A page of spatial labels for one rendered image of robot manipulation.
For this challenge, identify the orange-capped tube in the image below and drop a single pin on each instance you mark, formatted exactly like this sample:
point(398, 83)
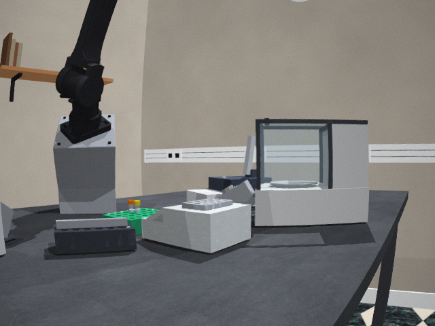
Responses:
point(130, 205)

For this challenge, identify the green tube rack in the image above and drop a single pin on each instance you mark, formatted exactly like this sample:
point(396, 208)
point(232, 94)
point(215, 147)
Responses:
point(134, 219)

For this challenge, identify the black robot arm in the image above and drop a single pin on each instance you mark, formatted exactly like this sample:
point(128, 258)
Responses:
point(85, 87)

